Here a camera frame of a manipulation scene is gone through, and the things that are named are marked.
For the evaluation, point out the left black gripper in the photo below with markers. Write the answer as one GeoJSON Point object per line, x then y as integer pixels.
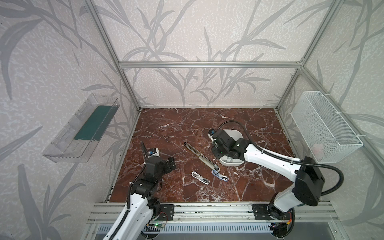
{"type": "Point", "coordinates": [149, 159]}

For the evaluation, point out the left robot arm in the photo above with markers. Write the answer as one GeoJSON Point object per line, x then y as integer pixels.
{"type": "Point", "coordinates": [141, 205]}

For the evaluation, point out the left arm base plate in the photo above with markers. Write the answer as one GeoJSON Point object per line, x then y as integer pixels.
{"type": "Point", "coordinates": [165, 212]}

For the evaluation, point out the white wire mesh basket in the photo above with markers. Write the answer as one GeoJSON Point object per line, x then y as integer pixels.
{"type": "Point", "coordinates": [329, 137]}

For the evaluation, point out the large beige black stapler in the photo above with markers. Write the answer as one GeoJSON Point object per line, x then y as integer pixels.
{"type": "Point", "coordinates": [202, 157]}

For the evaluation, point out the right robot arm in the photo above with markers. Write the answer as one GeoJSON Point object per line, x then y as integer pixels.
{"type": "Point", "coordinates": [305, 175]}

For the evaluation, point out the white oval tray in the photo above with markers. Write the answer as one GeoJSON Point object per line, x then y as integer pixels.
{"type": "Point", "coordinates": [228, 161]}

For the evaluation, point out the clear acrylic wall shelf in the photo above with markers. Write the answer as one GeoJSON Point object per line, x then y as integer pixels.
{"type": "Point", "coordinates": [78, 139]}

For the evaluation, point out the aluminium front rail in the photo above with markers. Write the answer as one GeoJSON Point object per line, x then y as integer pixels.
{"type": "Point", "coordinates": [217, 212]}

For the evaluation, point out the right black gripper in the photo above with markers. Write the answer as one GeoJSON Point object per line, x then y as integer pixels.
{"type": "Point", "coordinates": [218, 141]}

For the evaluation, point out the small white stapler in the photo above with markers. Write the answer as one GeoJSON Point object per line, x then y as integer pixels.
{"type": "Point", "coordinates": [200, 178]}

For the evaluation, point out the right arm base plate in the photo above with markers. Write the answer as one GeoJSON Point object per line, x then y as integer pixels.
{"type": "Point", "coordinates": [264, 211]}

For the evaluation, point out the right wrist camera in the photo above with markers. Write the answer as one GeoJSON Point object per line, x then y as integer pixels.
{"type": "Point", "coordinates": [211, 132]}

